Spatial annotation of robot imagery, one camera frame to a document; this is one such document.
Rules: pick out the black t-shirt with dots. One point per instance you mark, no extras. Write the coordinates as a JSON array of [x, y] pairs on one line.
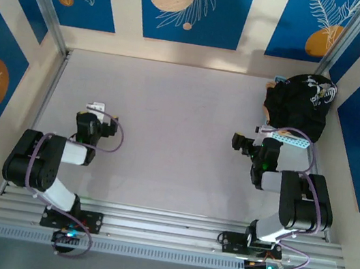
[[299, 106]]

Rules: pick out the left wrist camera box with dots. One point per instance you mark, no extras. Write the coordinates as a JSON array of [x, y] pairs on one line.
[[95, 106]]

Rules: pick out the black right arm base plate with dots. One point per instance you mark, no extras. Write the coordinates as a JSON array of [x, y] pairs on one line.
[[233, 241]]

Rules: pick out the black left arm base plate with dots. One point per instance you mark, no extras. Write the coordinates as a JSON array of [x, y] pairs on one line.
[[94, 222]]

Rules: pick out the light blue plastic basket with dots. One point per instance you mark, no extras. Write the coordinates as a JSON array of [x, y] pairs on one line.
[[290, 139]]

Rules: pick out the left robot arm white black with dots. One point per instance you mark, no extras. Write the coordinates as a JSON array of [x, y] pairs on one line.
[[37, 159]]

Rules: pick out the aluminium rail frame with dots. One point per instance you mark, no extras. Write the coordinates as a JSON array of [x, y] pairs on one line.
[[164, 227]]

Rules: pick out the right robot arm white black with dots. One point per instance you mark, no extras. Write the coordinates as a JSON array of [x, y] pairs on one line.
[[305, 210]]

